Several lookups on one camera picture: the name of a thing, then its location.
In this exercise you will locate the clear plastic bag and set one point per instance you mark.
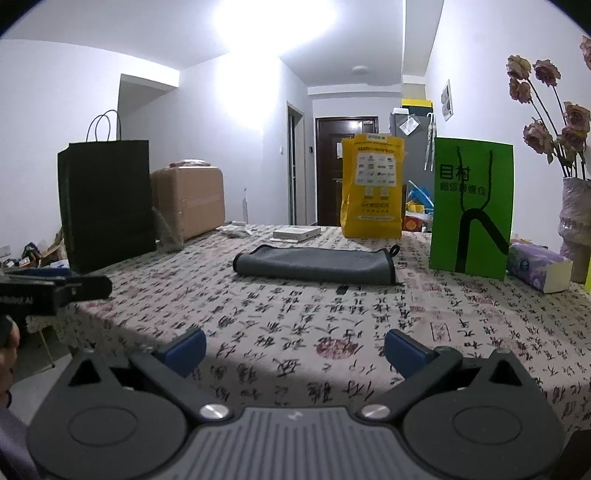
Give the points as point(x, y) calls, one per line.
point(168, 233)

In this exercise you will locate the white papers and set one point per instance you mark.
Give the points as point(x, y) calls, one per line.
point(233, 229)

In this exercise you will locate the yellow box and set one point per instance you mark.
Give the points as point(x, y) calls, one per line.
point(417, 104)

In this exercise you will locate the printed tablecloth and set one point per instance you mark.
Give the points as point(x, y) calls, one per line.
point(286, 327)

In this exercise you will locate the person's clothing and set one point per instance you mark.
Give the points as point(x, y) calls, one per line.
point(14, 443)

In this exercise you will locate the colourful toys pile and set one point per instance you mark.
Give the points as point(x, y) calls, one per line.
point(417, 207)

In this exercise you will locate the grey refrigerator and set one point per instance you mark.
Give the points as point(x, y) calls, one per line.
point(415, 154)

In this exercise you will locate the round ceiling lamp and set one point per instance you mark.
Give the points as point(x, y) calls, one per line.
point(359, 69)

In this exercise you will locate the green paper bag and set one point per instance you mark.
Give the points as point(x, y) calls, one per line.
point(471, 203)

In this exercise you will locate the paper note on refrigerator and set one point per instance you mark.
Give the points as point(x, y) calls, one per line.
point(408, 125)

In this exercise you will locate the dried roses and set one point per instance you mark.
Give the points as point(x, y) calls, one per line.
point(547, 134)

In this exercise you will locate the dark brown door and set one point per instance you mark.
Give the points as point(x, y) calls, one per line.
point(330, 175)

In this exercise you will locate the purple tissue pack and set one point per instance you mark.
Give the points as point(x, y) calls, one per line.
point(538, 267)

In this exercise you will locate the floor clutter pile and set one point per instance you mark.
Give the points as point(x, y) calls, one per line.
point(37, 256)

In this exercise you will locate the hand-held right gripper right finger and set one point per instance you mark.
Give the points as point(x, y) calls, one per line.
point(406, 353)

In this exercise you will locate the brown cardboard box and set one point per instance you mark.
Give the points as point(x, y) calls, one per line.
point(194, 198)

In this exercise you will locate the black paper bag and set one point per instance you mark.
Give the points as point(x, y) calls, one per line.
point(106, 207)

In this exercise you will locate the wrapped white vase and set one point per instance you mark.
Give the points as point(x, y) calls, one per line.
point(575, 221)

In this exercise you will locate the wall picture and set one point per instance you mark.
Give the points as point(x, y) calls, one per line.
point(446, 100)

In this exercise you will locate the grey towel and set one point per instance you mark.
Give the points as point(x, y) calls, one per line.
point(314, 265)

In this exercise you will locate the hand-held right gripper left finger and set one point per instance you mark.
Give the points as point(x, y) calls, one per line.
point(184, 351)

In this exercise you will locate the small black tag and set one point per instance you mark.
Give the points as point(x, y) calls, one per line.
point(341, 290)

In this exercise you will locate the white hanging umbrella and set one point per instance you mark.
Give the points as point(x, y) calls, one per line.
point(430, 143)

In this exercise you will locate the yellow printed bag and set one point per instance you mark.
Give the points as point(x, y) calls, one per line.
point(371, 194)

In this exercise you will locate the person's left hand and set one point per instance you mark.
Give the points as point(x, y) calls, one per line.
point(14, 344)

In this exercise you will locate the flat white box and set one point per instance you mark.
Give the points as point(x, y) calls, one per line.
point(296, 233)

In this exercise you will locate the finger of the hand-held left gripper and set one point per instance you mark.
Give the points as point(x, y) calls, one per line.
point(87, 287)
point(48, 273)

